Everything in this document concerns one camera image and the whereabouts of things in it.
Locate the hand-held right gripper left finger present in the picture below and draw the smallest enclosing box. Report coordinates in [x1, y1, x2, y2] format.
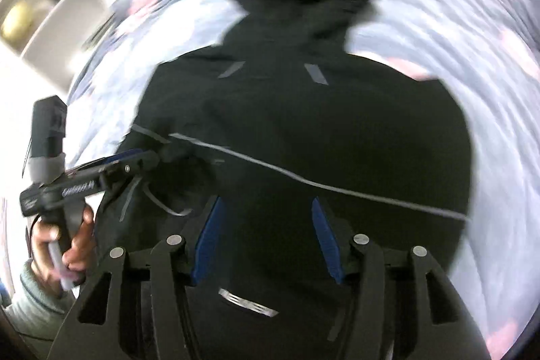
[46, 195, 225, 360]

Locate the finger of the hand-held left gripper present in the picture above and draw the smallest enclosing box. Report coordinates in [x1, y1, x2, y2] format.
[65, 148, 146, 177]
[99, 151, 162, 192]

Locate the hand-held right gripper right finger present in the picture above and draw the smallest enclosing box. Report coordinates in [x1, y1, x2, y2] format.
[311, 197, 492, 360]

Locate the black jacket with reflective stripes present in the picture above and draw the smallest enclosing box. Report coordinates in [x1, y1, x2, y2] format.
[90, 0, 473, 360]

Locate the person's left forearm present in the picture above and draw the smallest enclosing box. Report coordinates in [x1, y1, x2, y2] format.
[5, 259, 83, 340]

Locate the person's left hand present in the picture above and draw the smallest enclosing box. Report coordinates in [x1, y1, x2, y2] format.
[31, 206, 96, 290]

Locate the yellow round object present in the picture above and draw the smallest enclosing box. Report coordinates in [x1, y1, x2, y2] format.
[1, 1, 35, 40]

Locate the grey blanket with pink flowers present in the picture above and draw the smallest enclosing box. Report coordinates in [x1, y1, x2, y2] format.
[65, 0, 540, 358]

